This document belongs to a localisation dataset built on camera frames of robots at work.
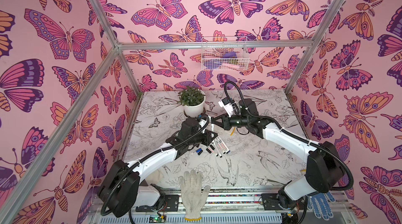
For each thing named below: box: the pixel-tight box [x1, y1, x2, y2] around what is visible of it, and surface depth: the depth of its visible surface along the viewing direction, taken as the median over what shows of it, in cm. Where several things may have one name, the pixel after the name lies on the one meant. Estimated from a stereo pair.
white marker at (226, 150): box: [217, 136, 231, 154], surface depth 94 cm
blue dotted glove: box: [306, 191, 336, 221], surface depth 73 cm
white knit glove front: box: [178, 169, 211, 221], surface depth 78 cm
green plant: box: [176, 85, 206, 107], surface depth 97 cm
